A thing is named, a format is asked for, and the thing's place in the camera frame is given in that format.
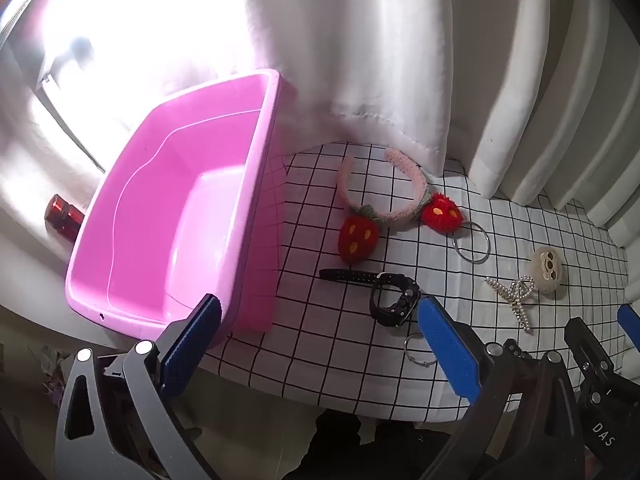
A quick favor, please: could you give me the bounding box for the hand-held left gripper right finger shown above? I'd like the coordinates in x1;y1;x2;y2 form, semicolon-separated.
416;296;583;480

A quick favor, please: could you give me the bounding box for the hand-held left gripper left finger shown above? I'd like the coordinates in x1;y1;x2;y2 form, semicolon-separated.
54;292;223;480

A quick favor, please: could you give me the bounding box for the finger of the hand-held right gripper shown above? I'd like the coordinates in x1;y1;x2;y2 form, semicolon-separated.
617;303;640;347
564;316;617;397

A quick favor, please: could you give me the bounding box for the pearl hair claw clip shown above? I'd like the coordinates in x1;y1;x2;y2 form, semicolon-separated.
484;275;536;332

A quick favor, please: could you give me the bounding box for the black wrist watch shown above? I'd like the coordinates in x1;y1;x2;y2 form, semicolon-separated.
318;267;422;330

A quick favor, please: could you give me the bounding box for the pink plastic basin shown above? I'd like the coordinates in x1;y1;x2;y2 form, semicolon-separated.
65;70;288;353

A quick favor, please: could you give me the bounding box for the beige round sloth toy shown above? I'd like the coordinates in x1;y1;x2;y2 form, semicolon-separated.
530;247;568;295

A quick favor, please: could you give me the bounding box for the black checked white tablecloth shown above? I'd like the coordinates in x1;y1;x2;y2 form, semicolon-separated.
202;141;633;423

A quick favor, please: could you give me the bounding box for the pink strawberry headband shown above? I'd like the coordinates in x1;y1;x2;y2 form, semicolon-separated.
336;149;463;265

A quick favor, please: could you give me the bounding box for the red water bottle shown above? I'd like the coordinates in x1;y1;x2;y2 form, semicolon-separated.
44;194;86;240

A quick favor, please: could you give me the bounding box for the white desk lamp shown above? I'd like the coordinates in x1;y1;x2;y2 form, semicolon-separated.
30;30;108;173

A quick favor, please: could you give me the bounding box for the white curtain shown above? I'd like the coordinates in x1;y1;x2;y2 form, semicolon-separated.
0;0;640;251

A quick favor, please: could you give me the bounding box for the small silver ring bangle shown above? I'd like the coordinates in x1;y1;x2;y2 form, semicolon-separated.
404;334;436;368

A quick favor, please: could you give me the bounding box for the large silver ring bangle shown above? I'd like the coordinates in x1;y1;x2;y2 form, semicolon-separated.
452;220;492;264

